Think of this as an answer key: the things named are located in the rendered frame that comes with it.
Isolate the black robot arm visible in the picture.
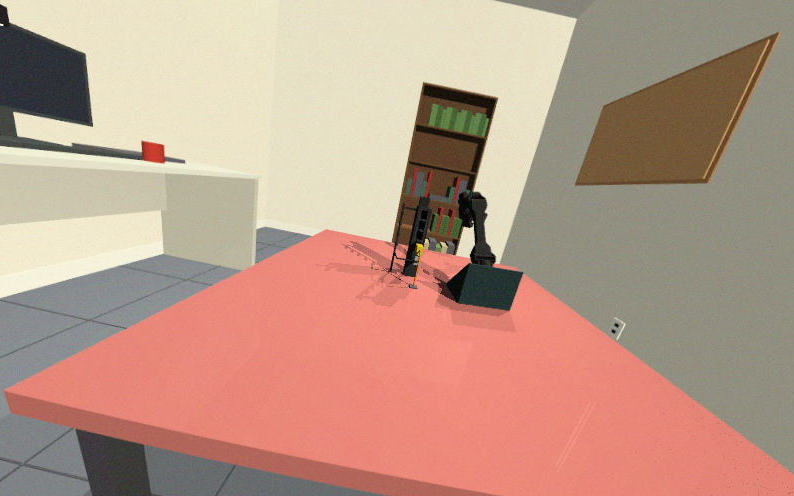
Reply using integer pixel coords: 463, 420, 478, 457
458, 191, 496, 267

